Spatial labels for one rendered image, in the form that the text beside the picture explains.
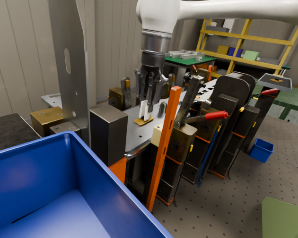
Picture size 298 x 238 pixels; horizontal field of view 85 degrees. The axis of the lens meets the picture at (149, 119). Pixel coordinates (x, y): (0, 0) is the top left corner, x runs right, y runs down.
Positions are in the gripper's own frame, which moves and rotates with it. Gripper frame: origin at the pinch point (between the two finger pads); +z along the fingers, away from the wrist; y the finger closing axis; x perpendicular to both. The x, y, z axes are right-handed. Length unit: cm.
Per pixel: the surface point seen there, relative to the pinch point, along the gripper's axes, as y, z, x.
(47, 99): 36.4, 4.7, 19.3
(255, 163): -44, 34, -58
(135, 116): 4.6, 4.6, 0.2
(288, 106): -65, 41, -256
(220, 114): -25.1, -9.6, 1.0
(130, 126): 0.3, 4.6, 7.2
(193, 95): -16.6, -11.9, 1.4
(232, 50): 102, -7, -553
